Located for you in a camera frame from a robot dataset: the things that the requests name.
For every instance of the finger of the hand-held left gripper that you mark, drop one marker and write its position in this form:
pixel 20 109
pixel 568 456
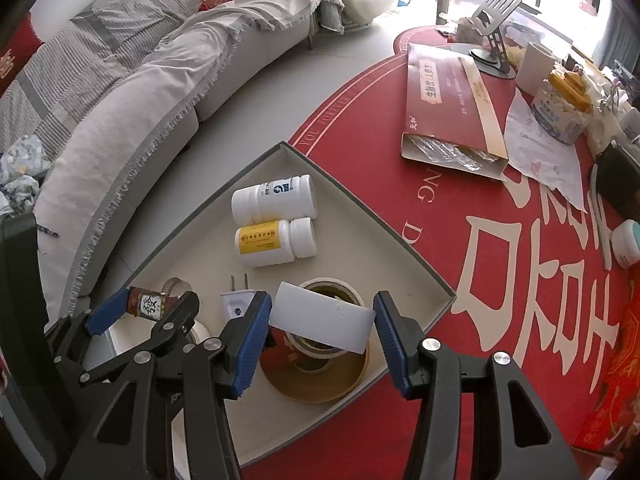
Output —
pixel 175 317
pixel 107 312

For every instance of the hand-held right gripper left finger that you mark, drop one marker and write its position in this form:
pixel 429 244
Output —
pixel 252 345

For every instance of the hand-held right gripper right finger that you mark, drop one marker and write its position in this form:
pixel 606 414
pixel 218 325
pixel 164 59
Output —
pixel 392 345

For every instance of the red tile charm with band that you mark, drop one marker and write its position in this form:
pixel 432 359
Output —
pixel 145 306

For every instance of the white plug adapter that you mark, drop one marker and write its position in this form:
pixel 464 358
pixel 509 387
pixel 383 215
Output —
pixel 235 305

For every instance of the cream tape roll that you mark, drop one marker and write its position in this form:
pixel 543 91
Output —
pixel 352 292

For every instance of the white card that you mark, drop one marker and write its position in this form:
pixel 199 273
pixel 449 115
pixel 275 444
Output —
pixel 325 322

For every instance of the small white yellow-label bottle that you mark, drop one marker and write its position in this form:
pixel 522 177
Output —
pixel 270 242

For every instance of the shallow grey cardboard box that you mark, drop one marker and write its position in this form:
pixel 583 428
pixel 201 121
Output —
pixel 350 230

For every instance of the large white plastic bottle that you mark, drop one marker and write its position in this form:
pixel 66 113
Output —
pixel 270 200

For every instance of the small red packet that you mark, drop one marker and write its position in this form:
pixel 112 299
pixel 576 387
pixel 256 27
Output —
pixel 277 357

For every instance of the white round object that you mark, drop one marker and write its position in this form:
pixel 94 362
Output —
pixel 200 331

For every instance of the floral patterned cloth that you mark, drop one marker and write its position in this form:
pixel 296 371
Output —
pixel 22 165

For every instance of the clear plastic sachets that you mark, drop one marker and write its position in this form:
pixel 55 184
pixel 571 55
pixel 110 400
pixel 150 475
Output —
pixel 450 152

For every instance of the red and gold printed box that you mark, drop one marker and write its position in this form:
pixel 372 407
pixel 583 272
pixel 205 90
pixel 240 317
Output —
pixel 612 400

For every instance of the red cushion with gold print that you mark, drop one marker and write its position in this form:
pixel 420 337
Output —
pixel 17 50

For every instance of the white paper sheet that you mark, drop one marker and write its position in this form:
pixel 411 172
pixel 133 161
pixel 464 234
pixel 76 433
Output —
pixel 540 160

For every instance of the white plastic strip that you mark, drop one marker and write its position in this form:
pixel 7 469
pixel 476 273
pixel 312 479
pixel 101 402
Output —
pixel 602 230

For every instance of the long red flat box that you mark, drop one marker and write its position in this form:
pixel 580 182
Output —
pixel 440 95

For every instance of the white jar with teal lid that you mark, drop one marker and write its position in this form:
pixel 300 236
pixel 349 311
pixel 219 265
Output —
pixel 627 245

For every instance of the grey sofa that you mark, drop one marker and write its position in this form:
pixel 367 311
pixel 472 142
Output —
pixel 260 75

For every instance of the grey striped sofa cover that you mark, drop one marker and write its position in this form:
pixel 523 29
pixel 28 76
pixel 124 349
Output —
pixel 100 25

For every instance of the black wallet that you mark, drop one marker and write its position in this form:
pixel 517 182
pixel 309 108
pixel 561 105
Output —
pixel 620 180

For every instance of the plastic jar with yellow lid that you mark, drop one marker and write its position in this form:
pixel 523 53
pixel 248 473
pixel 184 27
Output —
pixel 557 115

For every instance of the white plastic bag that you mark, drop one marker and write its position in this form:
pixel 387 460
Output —
pixel 605 125

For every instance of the white cup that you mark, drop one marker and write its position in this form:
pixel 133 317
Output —
pixel 532 67

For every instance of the clear plastic container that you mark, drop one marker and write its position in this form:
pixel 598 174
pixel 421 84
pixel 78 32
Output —
pixel 540 27

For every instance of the grey metal folding stand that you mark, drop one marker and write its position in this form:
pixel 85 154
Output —
pixel 495 10

